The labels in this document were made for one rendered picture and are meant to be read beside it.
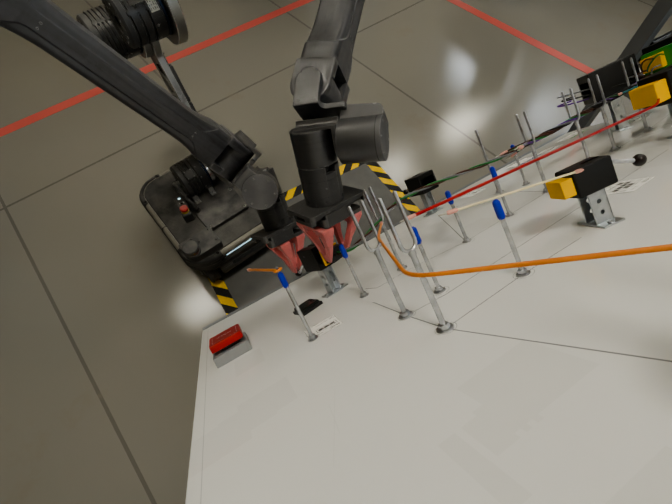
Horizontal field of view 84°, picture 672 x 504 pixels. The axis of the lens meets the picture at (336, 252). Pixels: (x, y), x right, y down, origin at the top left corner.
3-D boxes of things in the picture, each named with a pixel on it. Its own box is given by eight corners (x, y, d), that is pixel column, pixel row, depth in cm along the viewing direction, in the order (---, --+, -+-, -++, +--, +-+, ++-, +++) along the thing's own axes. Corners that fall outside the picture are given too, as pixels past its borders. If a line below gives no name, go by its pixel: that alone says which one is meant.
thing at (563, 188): (577, 194, 41) (571, 177, 41) (565, 200, 41) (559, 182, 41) (561, 193, 44) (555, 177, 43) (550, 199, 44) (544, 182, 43)
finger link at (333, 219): (369, 251, 59) (361, 197, 54) (335, 273, 56) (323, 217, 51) (341, 239, 64) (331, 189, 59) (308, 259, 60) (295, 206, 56)
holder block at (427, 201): (421, 211, 100) (406, 177, 99) (448, 207, 89) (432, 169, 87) (407, 218, 99) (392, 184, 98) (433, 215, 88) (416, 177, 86)
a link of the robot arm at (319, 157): (296, 116, 52) (280, 127, 47) (343, 110, 50) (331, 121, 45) (307, 164, 55) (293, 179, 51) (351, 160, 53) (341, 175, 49)
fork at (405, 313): (403, 321, 42) (349, 206, 39) (395, 318, 43) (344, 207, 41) (416, 312, 42) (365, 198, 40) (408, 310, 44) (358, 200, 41)
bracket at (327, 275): (341, 284, 67) (329, 260, 67) (348, 284, 65) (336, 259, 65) (321, 297, 65) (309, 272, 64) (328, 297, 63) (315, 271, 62)
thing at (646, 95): (671, 97, 56) (665, 77, 55) (659, 103, 56) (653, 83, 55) (644, 105, 60) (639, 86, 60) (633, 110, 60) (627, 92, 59)
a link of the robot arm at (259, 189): (240, 129, 67) (209, 166, 68) (232, 127, 56) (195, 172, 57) (291, 174, 70) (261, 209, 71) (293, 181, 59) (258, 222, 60)
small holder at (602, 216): (675, 197, 40) (657, 134, 39) (596, 233, 41) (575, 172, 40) (640, 196, 45) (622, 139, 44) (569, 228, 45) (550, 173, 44)
